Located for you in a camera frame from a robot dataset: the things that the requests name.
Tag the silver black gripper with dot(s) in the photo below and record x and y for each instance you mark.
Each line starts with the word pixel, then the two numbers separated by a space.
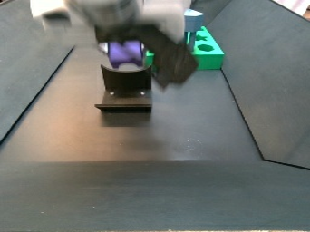
pixel 115 19

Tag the purple arch block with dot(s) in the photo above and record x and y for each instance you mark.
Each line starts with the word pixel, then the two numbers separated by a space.
pixel 126 53

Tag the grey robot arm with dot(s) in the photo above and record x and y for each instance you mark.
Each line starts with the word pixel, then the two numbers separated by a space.
pixel 151 21

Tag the black curved fixture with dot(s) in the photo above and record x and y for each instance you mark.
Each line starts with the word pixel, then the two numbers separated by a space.
pixel 127 90

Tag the green shape sorter base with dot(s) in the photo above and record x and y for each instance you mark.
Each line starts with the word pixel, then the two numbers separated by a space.
pixel 207 51

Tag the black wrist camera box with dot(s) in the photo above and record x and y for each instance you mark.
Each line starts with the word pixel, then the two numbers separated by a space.
pixel 172 59

